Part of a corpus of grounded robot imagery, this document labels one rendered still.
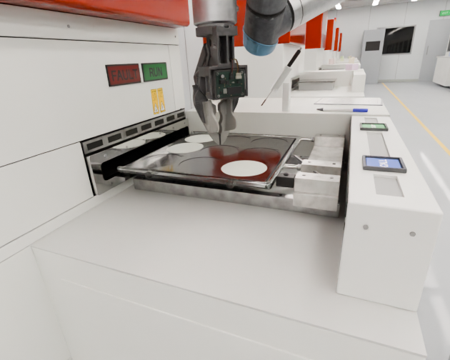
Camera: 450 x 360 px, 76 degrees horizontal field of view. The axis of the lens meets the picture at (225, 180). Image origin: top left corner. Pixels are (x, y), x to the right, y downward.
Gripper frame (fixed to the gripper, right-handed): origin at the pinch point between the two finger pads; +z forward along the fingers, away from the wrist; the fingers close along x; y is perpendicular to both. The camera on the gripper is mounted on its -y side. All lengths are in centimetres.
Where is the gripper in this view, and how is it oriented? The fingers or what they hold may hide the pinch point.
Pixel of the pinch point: (218, 137)
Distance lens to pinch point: 60.1
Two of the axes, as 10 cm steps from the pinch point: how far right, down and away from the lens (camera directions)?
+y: 3.7, 3.4, -8.7
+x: 9.3, -1.8, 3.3
